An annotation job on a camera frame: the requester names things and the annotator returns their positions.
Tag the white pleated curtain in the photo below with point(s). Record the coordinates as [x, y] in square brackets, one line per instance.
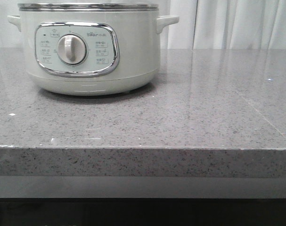
[224, 24]

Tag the glass pot lid steel rim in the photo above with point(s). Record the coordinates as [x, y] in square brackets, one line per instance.
[87, 7]

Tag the pale green electric cooking pot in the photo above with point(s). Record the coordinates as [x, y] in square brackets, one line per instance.
[90, 53]

